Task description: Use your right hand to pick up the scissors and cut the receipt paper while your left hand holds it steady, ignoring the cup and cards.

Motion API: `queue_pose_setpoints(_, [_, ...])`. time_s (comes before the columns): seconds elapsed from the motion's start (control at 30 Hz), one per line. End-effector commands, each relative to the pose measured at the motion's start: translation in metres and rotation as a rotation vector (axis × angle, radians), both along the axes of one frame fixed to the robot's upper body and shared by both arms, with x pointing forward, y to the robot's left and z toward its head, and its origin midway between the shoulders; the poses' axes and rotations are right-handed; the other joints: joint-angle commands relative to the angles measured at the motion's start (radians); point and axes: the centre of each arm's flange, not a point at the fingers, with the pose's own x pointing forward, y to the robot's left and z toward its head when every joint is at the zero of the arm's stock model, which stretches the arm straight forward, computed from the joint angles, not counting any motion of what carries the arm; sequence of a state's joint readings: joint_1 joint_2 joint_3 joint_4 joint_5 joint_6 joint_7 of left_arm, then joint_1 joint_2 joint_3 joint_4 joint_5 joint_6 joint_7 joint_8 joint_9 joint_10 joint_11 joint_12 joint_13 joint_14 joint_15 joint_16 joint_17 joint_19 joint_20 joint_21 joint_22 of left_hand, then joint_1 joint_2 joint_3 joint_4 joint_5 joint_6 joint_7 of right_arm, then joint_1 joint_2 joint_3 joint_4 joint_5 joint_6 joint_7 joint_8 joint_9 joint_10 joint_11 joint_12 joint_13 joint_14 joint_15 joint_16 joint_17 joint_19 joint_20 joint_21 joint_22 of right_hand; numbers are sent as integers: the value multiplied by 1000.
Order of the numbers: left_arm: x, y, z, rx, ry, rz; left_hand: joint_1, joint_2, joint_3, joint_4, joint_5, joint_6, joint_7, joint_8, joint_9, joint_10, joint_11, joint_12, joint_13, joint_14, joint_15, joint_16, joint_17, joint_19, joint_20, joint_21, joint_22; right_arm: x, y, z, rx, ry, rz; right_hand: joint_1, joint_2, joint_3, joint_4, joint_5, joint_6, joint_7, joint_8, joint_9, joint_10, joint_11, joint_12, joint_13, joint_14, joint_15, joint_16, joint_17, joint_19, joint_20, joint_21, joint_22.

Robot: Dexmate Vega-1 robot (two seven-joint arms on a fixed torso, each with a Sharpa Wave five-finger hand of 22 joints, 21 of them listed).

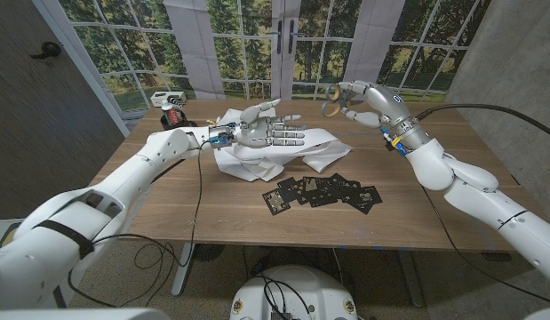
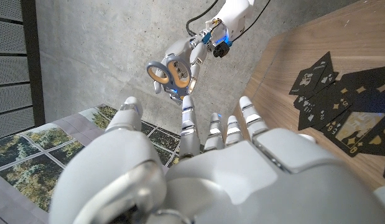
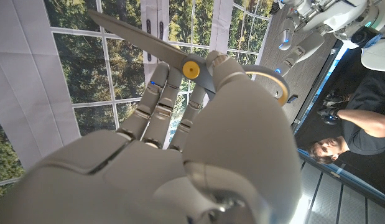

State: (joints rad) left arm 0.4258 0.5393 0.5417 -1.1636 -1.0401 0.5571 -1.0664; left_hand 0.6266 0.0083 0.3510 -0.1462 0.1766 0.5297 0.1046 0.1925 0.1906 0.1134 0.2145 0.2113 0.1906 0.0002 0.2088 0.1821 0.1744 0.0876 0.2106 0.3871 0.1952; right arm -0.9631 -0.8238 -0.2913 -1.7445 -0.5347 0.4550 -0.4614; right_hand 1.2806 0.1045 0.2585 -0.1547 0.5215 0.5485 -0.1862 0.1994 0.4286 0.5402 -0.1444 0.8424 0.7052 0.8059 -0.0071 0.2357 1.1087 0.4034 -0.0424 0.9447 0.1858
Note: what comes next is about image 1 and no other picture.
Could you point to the black wall hook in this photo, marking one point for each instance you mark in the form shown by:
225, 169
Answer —
48, 50

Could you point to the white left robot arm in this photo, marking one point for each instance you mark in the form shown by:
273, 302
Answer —
145, 164

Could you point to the black ribbed round object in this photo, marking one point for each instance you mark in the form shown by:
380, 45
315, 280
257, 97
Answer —
209, 251

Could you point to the white red toothpaste tube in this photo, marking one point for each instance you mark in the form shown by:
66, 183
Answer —
171, 116

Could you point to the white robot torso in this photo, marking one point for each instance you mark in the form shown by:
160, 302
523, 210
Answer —
314, 289

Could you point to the white power strip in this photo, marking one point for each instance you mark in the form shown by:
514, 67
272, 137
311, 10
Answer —
168, 98

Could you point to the black yellow footprint pad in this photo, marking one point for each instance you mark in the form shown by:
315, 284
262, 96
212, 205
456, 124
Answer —
8, 235

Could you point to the black playing card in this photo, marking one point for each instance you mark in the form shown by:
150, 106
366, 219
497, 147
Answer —
343, 183
365, 200
311, 184
329, 183
322, 199
287, 189
276, 202

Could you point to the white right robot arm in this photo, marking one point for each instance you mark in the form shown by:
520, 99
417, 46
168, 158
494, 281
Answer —
434, 164

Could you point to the white table leg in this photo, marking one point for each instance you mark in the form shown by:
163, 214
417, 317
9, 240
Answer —
183, 269

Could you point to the dark brown mug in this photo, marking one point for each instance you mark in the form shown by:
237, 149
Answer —
185, 124

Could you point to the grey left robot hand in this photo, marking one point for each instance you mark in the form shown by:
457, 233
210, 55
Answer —
257, 133

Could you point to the white receipt paper strip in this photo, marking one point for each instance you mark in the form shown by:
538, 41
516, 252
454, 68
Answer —
328, 149

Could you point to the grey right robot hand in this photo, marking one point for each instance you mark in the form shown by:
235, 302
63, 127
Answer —
388, 104

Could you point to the printed forest window backdrop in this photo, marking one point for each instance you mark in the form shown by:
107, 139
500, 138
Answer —
314, 58

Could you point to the grey table leg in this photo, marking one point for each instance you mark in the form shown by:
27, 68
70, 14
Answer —
411, 277

